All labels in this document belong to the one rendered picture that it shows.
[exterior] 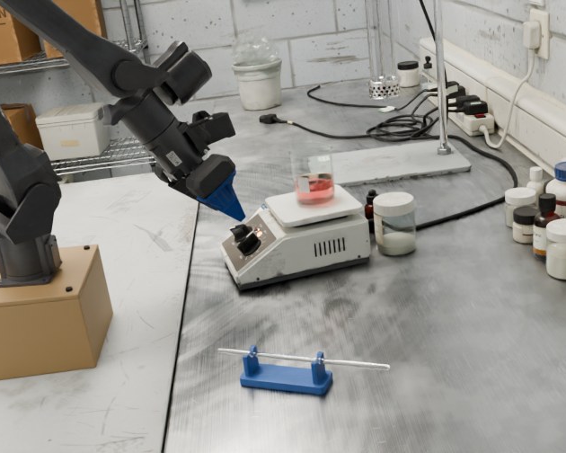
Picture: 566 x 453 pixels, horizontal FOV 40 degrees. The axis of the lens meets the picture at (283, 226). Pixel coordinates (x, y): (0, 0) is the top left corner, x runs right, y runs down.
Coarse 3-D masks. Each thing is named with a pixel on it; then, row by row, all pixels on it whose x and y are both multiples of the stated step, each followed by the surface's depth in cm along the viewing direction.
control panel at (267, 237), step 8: (256, 216) 117; (248, 224) 117; (256, 224) 115; (264, 224) 113; (256, 232) 113; (264, 232) 111; (232, 240) 116; (264, 240) 109; (272, 240) 107; (224, 248) 116; (232, 248) 114; (264, 248) 107; (232, 256) 112; (240, 256) 110; (248, 256) 108; (240, 264) 108
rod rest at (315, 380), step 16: (320, 352) 83; (256, 368) 87; (272, 368) 86; (288, 368) 86; (304, 368) 86; (320, 368) 83; (256, 384) 85; (272, 384) 84; (288, 384) 83; (304, 384) 83; (320, 384) 82
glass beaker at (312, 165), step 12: (300, 144) 113; (312, 144) 113; (324, 144) 112; (300, 156) 108; (312, 156) 107; (324, 156) 108; (300, 168) 109; (312, 168) 108; (324, 168) 109; (300, 180) 109; (312, 180) 109; (324, 180) 109; (300, 192) 110; (312, 192) 109; (324, 192) 110; (300, 204) 111; (312, 204) 110; (324, 204) 110
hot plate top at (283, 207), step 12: (336, 192) 115; (276, 204) 114; (288, 204) 113; (336, 204) 111; (348, 204) 110; (360, 204) 109; (276, 216) 110; (288, 216) 108; (300, 216) 108; (312, 216) 107; (324, 216) 107; (336, 216) 108
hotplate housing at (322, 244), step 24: (264, 216) 116; (360, 216) 110; (288, 240) 107; (312, 240) 108; (336, 240) 109; (360, 240) 110; (264, 264) 107; (288, 264) 108; (312, 264) 109; (336, 264) 110; (240, 288) 107
